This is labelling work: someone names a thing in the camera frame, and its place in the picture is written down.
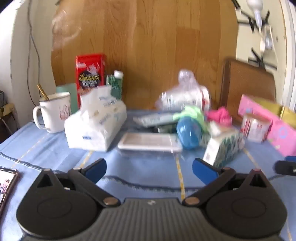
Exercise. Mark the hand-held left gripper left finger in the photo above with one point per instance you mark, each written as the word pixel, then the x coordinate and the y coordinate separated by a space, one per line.
pixel 96 171

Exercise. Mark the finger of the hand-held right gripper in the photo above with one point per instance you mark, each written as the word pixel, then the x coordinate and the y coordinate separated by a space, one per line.
pixel 285 167

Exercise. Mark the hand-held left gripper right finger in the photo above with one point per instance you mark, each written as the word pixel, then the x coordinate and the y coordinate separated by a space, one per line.
pixel 204 171

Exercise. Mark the small patterned tissue box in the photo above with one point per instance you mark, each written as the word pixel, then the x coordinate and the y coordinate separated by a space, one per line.
pixel 222 148

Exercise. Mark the pink tin box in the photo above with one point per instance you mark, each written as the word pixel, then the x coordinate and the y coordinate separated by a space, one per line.
pixel 282 136

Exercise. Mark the blue glasses case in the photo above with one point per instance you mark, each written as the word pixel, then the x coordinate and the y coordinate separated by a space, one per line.
pixel 189 134

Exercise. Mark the white tissue pack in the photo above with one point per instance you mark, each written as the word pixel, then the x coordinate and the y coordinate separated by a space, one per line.
pixel 92 129

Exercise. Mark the pink cloth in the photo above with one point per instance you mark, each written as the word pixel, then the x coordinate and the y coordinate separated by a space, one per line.
pixel 219 115

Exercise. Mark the blue tablecloth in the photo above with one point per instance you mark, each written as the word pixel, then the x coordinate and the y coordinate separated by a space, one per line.
pixel 143 166

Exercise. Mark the food can with red label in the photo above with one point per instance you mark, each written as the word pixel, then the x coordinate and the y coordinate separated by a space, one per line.
pixel 254 127

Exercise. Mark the white flat electronic device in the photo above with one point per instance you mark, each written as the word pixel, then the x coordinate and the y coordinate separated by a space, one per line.
pixel 148 141

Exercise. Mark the green cloth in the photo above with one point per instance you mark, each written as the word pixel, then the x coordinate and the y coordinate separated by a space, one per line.
pixel 192 111

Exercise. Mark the white mug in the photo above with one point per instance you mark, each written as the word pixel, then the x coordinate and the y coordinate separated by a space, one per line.
pixel 54 111

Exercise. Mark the plastic bag of paper cups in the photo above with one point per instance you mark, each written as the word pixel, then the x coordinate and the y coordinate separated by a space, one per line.
pixel 182 97

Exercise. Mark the pale green box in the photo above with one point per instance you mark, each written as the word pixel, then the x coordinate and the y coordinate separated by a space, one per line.
pixel 72 92

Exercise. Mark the green carton with white cap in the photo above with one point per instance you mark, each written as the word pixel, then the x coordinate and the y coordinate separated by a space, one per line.
pixel 115 88

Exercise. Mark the smartphone with picture case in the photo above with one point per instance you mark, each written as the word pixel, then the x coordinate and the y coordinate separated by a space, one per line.
pixel 7 185

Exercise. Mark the gold spoon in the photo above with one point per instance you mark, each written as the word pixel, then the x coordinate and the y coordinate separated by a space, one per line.
pixel 43 92

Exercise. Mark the woven brown chair back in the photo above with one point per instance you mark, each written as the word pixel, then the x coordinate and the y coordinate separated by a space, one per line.
pixel 247 78

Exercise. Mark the red snack box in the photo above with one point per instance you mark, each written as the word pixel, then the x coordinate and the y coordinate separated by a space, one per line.
pixel 89 67

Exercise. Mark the black tape cross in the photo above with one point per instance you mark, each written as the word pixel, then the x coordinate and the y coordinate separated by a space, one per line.
pixel 251 22
pixel 261 60

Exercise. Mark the white framed frosted glass door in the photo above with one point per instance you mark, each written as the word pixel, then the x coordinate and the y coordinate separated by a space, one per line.
pixel 290 58

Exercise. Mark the white power strip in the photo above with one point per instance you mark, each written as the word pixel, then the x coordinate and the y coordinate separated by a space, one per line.
pixel 266 39

